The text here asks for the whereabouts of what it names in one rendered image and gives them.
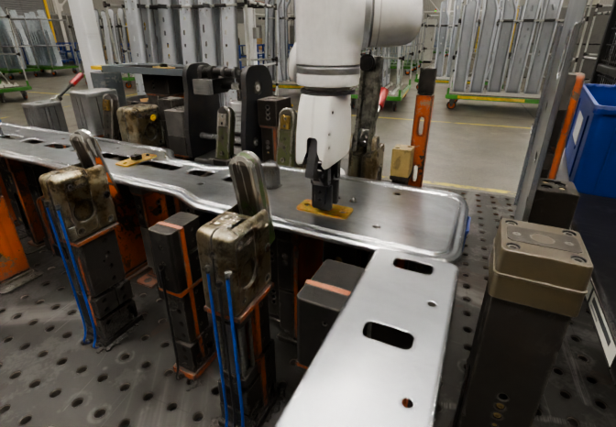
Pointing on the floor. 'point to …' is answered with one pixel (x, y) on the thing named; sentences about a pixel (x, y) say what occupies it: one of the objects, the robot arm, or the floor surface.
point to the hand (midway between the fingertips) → (325, 192)
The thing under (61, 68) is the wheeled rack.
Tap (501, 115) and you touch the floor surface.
